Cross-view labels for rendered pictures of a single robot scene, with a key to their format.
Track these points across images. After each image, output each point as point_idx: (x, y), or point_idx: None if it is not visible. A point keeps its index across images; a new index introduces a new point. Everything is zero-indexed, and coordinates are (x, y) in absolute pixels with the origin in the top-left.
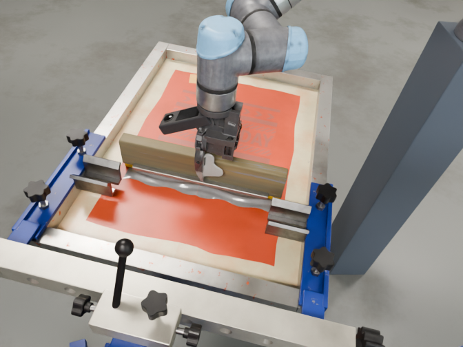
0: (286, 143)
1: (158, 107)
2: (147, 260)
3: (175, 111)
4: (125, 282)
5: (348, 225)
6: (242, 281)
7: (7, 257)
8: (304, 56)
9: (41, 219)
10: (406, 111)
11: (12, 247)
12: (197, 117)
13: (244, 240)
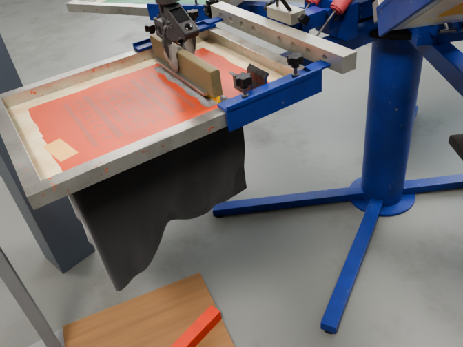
0: (103, 85)
1: (139, 138)
2: (260, 49)
3: (181, 26)
4: (280, 27)
5: (60, 207)
6: (227, 36)
7: (328, 44)
8: None
9: (301, 71)
10: None
11: (324, 47)
12: (181, 6)
13: (202, 56)
